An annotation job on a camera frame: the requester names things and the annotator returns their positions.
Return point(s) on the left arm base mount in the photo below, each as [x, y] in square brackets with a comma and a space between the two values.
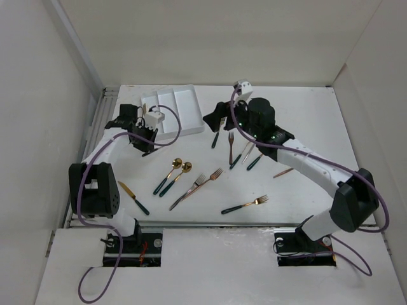
[142, 249]

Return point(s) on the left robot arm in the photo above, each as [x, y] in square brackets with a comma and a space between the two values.
[95, 196]

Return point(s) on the white three-compartment cutlery tray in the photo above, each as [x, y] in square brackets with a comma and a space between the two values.
[183, 101]

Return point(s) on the copper fork green handle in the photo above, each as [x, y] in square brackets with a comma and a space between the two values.
[231, 141]

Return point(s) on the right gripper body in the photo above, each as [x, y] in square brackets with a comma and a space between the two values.
[241, 115]

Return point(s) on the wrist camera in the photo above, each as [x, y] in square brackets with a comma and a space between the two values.
[153, 119]
[243, 89]

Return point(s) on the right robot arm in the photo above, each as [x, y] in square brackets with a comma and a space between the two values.
[352, 192]

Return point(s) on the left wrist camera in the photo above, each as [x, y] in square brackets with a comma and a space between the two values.
[153, 119]

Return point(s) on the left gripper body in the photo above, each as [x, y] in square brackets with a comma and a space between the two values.
[145, 133]

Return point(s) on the gold fork green handle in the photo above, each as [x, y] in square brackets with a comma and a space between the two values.
[258, 201]
[214, 142]

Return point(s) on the silver spoon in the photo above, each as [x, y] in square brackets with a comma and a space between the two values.
[247, 150]

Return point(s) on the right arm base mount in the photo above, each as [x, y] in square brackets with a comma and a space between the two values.
[297, 251]

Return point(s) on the gold spoon green handle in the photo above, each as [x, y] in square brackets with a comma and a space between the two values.
[176, 163]
[185, 168]
[253, 163]

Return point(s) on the gold fork green handle front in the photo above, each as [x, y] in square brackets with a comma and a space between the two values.
[258, 201]

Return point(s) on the aluminium rail frame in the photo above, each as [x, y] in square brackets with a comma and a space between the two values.
[100, 111]

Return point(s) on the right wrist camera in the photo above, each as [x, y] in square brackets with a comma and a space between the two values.
[243, 89]

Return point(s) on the silver fork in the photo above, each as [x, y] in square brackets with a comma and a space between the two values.
[196, 183]

